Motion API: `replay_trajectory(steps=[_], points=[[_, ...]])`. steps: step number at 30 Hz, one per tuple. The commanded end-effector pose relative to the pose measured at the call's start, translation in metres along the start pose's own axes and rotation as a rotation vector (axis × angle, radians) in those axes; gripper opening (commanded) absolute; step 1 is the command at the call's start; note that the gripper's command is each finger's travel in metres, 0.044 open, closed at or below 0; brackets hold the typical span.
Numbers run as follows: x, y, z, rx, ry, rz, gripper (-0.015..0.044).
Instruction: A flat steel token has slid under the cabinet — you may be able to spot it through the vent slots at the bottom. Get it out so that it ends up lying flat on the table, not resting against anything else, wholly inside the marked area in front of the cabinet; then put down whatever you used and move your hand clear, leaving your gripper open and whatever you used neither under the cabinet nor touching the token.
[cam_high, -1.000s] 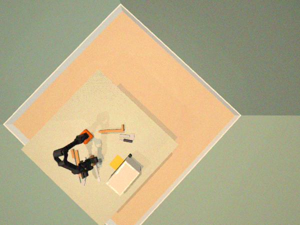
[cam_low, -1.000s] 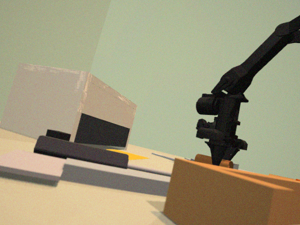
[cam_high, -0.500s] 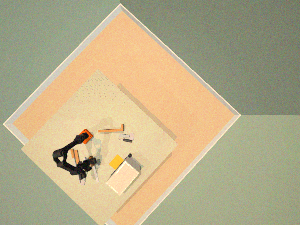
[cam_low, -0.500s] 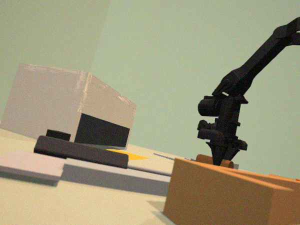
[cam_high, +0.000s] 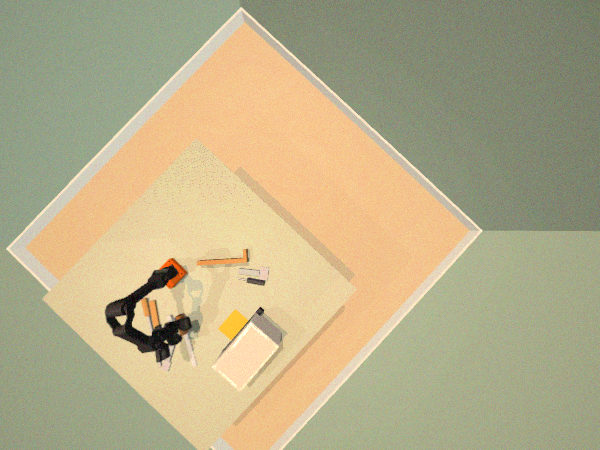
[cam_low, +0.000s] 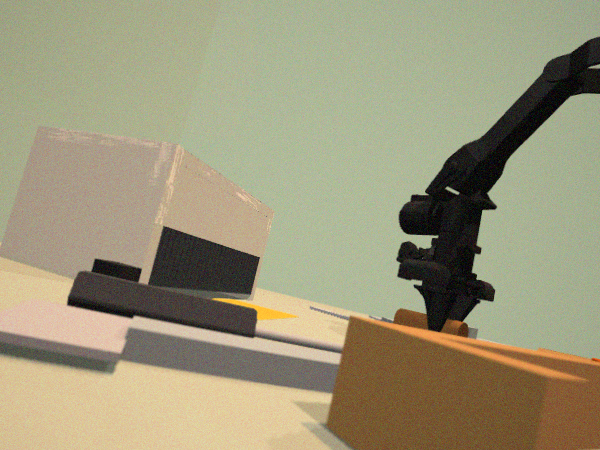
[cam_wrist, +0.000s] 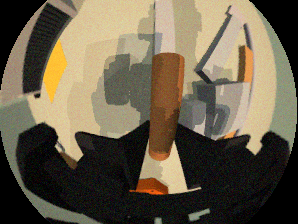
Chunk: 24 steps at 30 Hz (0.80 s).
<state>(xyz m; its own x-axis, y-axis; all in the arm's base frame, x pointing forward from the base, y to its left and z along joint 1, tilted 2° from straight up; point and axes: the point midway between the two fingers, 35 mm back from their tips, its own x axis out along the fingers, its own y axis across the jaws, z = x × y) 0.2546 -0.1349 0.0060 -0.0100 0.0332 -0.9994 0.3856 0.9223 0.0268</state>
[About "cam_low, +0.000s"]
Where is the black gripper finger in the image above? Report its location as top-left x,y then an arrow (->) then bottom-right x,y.
448,295 -> 481,322
413,285 -> 459,332

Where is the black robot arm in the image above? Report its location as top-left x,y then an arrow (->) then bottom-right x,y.
397,36 -> 600,263

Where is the beige cabinet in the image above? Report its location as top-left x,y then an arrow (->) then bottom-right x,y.
0,126 -> 275,301

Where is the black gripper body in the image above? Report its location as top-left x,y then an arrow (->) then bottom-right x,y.
397,232 -> 495,301

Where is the brown rectangular block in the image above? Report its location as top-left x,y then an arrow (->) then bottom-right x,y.
325,316 -> 600,450

